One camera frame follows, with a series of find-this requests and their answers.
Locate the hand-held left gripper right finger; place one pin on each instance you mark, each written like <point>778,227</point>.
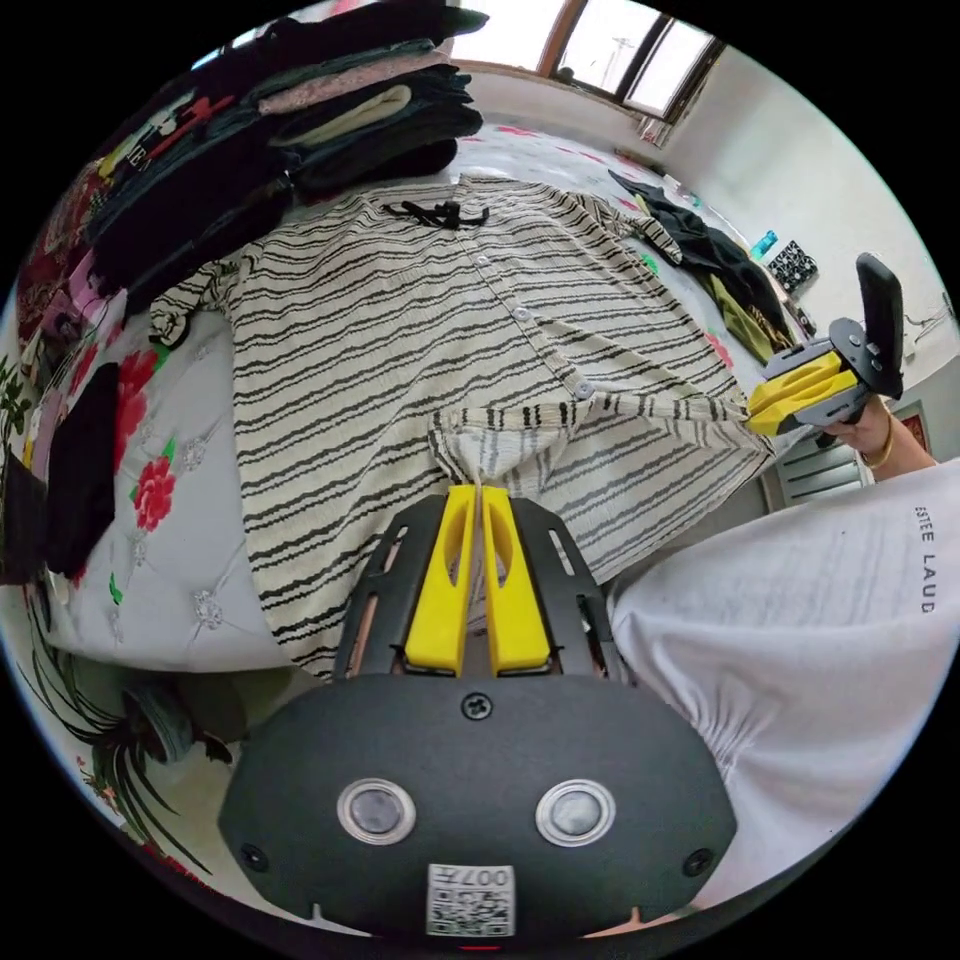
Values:
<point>514,600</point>

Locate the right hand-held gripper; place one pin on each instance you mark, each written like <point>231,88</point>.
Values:
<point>855,341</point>

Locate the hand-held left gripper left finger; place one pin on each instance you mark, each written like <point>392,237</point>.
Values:
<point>442,600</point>

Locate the black and white striped shirt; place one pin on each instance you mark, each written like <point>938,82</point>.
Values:
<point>360,375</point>

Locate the person's right forearm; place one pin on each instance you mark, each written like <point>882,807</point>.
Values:
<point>904,450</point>

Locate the person's right hand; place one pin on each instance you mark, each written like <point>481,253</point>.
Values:
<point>866,431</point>

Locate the black white patterned basket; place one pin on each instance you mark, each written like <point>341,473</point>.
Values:
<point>791,266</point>

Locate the teal bottle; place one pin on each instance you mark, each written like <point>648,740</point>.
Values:
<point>763,244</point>

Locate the pile of clothes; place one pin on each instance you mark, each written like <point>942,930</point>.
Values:
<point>300,135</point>
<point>724,262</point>

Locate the person's body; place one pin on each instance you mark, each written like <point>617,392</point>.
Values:
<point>787,615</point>

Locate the bed with floral sheet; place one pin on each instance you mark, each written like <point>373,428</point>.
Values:
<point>180,547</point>

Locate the black folded garment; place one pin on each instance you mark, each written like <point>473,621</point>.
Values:
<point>82,465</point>

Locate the red floral folded quilt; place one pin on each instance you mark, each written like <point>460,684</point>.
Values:
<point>52,247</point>

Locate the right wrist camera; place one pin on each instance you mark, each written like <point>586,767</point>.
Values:
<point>881,315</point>

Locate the window with wooden frame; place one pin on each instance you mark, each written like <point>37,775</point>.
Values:
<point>637,52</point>

